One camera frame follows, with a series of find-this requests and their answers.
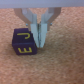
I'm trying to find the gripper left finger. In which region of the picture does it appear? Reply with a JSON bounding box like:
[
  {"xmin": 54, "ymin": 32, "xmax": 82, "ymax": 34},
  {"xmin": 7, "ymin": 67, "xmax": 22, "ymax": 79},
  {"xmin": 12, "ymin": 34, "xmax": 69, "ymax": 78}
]
[{"xmin": 14, "ymin": 7, "xmax": 43, "ymax": 48}]

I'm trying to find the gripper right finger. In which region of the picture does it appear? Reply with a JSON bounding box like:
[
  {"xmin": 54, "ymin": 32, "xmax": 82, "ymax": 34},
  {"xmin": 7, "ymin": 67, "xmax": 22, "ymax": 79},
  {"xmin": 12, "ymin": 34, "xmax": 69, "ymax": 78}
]
[{"xmin": 40, "ymin": 7, "xmax": 63, "ymax": 48}]

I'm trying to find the purple block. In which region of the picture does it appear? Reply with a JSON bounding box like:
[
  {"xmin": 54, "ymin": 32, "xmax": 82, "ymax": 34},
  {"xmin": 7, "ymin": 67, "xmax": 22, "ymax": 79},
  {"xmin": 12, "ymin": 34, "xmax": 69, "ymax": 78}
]
[{"xmin": 9, "ymin": 28, "xmax": 35, "ymax": 56}]

